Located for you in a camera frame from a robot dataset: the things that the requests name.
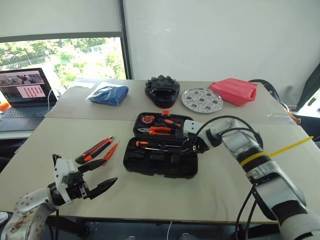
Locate metal screwdriver shaft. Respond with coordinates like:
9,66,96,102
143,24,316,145
143,146,185,152

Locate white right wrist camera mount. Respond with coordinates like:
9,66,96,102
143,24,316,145
183,119,213,146

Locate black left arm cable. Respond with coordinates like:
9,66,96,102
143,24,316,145
51,153,62,240

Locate silver perforated steamer plate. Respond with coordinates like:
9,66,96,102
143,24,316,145
180,87,224,114

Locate dark open laptop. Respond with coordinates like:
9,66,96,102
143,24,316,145
0,67,60,132

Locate screwdriver with orange butt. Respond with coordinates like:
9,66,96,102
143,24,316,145
134,140,185,149

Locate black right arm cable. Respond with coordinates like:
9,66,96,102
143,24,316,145
193,115,264,151

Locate white laptop cable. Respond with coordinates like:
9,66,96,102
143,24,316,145
45,88,55,106

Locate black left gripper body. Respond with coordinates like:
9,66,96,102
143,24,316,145
63,171,92,201

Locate dark window frame post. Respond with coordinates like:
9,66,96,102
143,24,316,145
116,0,134,81

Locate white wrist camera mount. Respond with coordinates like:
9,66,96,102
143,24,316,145
183,119,213,146
52,157,81,204

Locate black orange utility knife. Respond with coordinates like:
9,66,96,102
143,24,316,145
74,135,116,165

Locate white roller blind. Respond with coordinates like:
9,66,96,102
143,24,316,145
0,0,124,44

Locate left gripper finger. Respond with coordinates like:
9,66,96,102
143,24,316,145
76,158,108,174
88,176,119,200

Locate yellow zip tie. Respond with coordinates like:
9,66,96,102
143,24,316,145
239,135,315,166

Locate blue cloth in plastic bag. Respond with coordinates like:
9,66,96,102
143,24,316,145
85,80,130,106

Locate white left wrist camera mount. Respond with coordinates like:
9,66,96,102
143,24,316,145
52,157,81,204

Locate orange black tape measure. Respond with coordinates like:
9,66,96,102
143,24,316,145
139,115,155,125

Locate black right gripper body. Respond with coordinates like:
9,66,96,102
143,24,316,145
190,136,211,154

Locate orange handled pliers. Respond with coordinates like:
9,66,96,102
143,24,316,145
136,125,172,137

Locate orange voltage tester pen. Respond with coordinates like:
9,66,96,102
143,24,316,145
101,140,121,167

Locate red plastic pouch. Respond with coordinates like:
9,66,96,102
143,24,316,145
208,77,259,107

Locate thin white cable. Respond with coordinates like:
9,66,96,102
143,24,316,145
166,219,174,240

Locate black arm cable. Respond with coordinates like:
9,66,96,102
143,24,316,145
51,153,62,240
193,115,264,151

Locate black hanging cable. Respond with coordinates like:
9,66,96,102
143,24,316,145
234,185,256,240
245,197,259,240

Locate black chair backrest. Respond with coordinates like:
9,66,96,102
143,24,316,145
248,79,291,109

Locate black plastic tool case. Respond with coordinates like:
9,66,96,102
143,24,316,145
122,109,200,180

